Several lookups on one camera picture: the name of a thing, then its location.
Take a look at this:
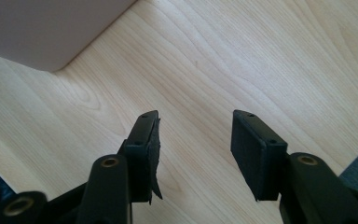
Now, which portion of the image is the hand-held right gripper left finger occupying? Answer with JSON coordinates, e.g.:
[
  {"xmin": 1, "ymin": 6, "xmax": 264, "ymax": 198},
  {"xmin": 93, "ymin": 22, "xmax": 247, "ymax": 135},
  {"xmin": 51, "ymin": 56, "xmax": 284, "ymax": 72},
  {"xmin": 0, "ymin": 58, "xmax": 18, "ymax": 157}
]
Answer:
[{"xmin": 117, "ymin": 109, "xmax": 163, "ymax": 205}]

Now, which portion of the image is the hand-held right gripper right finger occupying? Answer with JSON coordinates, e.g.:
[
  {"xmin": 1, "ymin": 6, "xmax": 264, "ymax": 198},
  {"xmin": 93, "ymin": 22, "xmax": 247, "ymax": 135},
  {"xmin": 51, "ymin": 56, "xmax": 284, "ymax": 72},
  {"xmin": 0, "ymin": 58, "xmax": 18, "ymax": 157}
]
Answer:
[{"xmin": 230, "ymin": 109, "xmax": 290, "ymax": 203}]

